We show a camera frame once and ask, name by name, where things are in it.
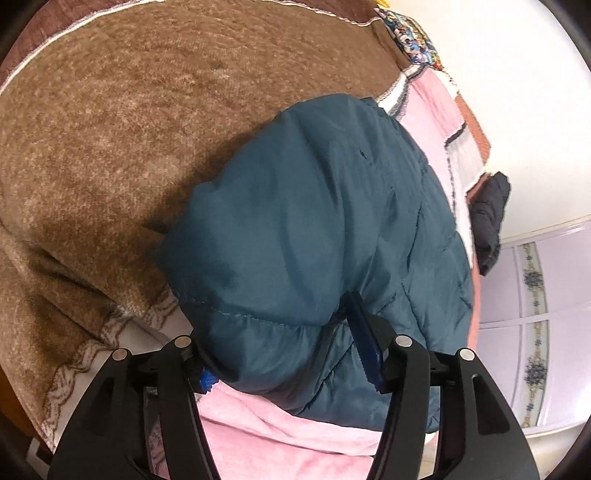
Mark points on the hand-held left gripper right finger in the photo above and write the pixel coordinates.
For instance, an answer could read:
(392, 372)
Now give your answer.
(364, 341)

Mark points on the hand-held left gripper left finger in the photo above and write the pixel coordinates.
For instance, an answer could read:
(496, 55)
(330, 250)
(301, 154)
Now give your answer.
(207, 381)

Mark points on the teal quilted puffer jacket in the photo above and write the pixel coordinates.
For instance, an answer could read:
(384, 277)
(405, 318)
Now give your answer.
(314, 221)

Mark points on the lilac wardrobe with floral trim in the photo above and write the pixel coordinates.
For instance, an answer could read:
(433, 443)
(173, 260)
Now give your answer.
(531, 314)

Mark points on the black puffer jacket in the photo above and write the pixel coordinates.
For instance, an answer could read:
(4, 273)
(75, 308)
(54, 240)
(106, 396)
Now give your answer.
(491, 217)

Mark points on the brown and pink patchwork blanket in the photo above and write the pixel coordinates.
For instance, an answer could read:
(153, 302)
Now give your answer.
(138, 138)

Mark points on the colourful printed pillow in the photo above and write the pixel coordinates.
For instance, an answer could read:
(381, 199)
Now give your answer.
(411, 32)

